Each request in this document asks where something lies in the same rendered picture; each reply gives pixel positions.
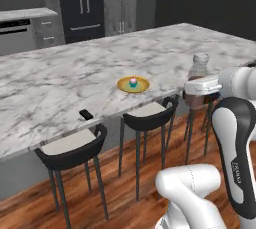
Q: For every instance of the black fridge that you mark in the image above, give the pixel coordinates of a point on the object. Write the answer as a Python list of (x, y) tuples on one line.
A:
[(71, 3)]

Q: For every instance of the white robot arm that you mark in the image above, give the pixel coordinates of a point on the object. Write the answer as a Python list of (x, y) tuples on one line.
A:
[(233, 146)]

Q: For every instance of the black stool with cream seat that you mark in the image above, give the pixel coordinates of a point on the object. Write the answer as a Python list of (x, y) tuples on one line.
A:
[(71, 154), (189, 129), (150, 119)]

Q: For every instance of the clear cinnamon bottle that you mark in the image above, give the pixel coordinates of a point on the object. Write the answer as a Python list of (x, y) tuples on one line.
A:
[(198, 69)]

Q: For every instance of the grey cupboard run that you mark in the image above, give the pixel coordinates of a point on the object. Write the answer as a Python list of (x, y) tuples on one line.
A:
[(120, 16)]

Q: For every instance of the grey dishwasher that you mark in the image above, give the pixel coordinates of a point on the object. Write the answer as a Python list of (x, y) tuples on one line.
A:
[(16, 38)]

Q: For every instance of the black chocolate bar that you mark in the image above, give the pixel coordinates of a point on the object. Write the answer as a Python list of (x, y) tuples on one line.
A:
[(86, 114)]

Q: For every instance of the pink teal cupcake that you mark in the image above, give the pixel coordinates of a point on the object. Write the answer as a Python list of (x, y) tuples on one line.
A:
[(133, 83)]

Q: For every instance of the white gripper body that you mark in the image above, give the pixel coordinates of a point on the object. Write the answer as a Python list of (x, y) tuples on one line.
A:
[(202, 87)]

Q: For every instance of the grey drawer run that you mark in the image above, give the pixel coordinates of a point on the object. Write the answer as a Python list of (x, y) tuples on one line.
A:
[(48, 31)]

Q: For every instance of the yellow plate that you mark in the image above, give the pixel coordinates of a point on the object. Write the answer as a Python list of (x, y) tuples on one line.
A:
[(144, 85)]

